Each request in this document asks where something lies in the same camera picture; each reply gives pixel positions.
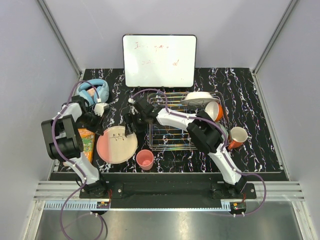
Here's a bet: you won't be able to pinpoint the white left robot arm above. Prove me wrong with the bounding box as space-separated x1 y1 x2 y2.
41 95 108 198

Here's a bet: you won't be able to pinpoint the orange and white bowl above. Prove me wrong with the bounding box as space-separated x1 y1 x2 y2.
205 101 224 122

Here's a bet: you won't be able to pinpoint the green ceramic bowl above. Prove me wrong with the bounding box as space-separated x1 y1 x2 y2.
216 122 229 143

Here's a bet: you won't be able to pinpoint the pink plastic cup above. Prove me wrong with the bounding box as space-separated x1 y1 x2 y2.
136 149 154 171

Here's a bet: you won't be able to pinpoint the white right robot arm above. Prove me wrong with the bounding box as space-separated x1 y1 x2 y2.
124 98 247 199

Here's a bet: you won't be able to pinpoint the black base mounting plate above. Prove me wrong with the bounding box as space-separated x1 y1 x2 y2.
80 180 257 210

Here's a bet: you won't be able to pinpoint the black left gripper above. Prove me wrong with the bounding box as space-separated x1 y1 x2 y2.
76 111 105 135

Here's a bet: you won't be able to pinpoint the orange ceramic mug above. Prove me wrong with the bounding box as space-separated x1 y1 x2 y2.
227 126 248 150

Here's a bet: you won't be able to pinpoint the blue headphones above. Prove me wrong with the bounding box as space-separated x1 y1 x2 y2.
76 79 110 107

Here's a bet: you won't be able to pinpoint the pink and cream plate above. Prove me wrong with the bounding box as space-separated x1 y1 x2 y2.
96 126 138 164

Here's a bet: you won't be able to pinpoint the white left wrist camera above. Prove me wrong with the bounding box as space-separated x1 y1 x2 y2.
93 102 110 117

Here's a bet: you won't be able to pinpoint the metal wire dish rack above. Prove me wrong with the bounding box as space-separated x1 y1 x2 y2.
146 91 230 151

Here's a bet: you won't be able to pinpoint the white scalloped plate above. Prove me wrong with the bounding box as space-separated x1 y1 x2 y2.
180 91 220 106

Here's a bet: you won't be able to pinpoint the white dry-erase board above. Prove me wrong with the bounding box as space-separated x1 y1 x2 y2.
122 34 197 88

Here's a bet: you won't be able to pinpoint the orange children's book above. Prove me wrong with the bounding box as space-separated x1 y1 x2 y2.
78 128 95 163

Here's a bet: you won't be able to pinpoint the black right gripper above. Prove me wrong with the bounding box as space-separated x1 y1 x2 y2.
123 112 150 137

